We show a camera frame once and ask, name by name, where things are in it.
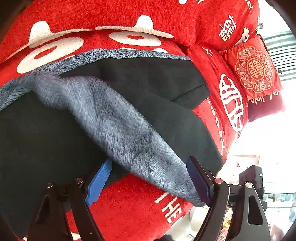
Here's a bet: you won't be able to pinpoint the red blanket white characters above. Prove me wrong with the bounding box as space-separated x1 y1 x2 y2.
1 1 259 240

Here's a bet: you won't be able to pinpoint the black pants grey leaf trim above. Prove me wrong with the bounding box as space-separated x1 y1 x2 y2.
1 49 222 237

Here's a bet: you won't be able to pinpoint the red embroidered cushion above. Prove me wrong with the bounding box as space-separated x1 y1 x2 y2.
220 35 283 101

